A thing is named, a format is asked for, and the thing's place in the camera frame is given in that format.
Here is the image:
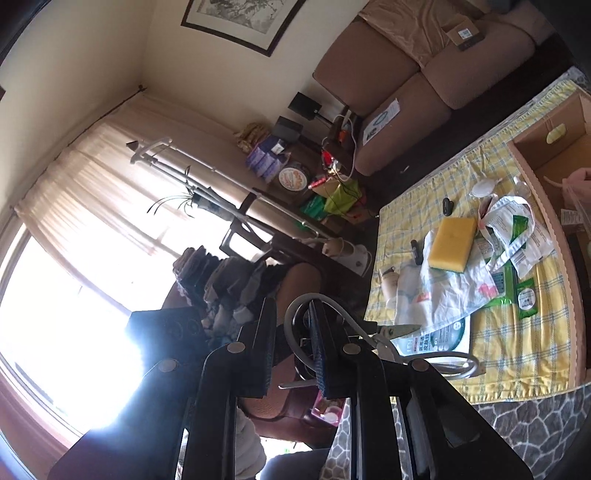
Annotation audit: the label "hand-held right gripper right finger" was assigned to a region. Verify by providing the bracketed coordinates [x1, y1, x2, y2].
[308, 300, 536, 480]

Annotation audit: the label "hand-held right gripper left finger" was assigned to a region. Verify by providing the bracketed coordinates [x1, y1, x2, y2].
[46, 298, 278, 480]

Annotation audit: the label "grey handled scissors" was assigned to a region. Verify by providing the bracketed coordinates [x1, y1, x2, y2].
[279, 293, 478, 391]

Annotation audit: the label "large cardboard box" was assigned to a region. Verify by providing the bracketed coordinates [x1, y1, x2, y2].
[507, 90, 591, 385]

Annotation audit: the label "pile of clothes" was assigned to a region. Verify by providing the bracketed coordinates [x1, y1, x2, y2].
[173, 247, 287, 334]

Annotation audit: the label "small beige bottle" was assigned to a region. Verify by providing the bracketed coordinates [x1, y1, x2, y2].
[379, 268, 400, 302]

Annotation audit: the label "dark wooden chair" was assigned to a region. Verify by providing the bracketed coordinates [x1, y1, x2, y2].
[219, 191, 370, 280]

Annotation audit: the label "window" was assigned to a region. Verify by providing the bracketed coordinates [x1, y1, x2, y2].
[0, 222, 139, 444]

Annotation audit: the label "round printed pouch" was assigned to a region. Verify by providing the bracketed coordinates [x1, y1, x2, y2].
[396, 318, 472, 366]

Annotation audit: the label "white plastic bag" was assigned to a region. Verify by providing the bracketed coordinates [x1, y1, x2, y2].
[394, 228, 500, 334]

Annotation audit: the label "spider plant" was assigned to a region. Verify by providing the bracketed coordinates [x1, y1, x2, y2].
[148, 165, 209, 216]

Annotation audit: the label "cream curtain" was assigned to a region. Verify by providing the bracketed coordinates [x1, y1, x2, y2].
[14, 99, 259, 289]

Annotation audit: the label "green bag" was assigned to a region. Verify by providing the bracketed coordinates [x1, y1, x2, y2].
[323, 180, 361, 216]

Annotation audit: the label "white garment steamer stand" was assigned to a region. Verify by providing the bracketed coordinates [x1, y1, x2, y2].
[127, 136, 371, 278]

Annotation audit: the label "yellow sponge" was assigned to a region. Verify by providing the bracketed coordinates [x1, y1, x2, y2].
[427, 217, 478, 273]

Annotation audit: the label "round printed tin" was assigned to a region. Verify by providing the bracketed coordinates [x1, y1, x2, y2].
[278, 164, 309, 191]

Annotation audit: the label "stack of purple boxes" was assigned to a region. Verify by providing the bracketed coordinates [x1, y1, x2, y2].
[245, 138, 291, 179]

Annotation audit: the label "green wipes pack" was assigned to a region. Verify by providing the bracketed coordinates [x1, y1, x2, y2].
[488, 263, 520, 306]

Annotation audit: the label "yellow checked tablecloth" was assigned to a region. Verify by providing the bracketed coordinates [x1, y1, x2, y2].
[365, 67, 591, 403]

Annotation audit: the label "green wet wipe packet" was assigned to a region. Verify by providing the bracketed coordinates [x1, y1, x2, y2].
[515, 277, 539, 319]

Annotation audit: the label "black box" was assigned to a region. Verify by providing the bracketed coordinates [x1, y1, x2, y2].
[273, 116, 304, 140]

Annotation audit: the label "stone pattern table mat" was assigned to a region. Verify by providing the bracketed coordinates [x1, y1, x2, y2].
[321, 382, 591, 480]

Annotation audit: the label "white round case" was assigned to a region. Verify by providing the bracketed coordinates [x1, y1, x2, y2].
[469, 180, 498, 200]

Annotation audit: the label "white printed paper sheet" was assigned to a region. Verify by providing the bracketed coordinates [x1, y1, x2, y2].
[362, 98, 400, 145]

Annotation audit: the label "brown sofa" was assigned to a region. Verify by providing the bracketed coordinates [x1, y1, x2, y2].
[313, 0, 555, 177]

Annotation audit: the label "pink cloth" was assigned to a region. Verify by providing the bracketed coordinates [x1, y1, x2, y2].
[568, 167, 591, 195]

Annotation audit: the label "small cardboard box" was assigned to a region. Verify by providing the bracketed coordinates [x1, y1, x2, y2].
[441, 11, 485, 49]

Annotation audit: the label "framed wall picture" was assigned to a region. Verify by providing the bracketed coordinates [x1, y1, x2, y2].
[181, 0, 308, 57]

